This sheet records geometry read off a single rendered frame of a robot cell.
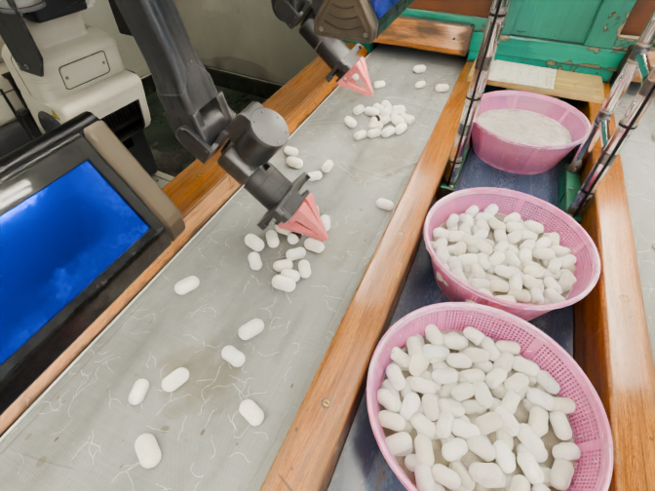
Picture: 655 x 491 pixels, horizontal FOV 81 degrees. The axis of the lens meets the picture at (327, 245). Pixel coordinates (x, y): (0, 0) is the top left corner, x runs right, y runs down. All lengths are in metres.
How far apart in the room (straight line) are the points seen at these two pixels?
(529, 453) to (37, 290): 0.48
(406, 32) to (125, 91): 0.79
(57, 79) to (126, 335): 0.67
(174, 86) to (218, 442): 0.44
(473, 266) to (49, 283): 0.57
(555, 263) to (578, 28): 0.76
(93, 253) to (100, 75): 0.96
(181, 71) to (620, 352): 0.66
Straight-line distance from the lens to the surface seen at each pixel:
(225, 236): 0.68
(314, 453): 0.46
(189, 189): 0.76
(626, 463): 0.55
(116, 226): 0.23
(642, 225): 0.88
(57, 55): 1.11
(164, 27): 0.55
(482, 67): 0.74
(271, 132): 0.53
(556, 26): 1.31
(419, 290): 0.68
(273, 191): 0.58
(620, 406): 0.58
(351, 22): 0.53
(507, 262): 0.70
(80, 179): 0.23
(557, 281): 0.72
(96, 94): 1.12
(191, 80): 0.57
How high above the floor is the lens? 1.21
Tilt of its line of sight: 46 degrees down
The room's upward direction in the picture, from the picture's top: straight up
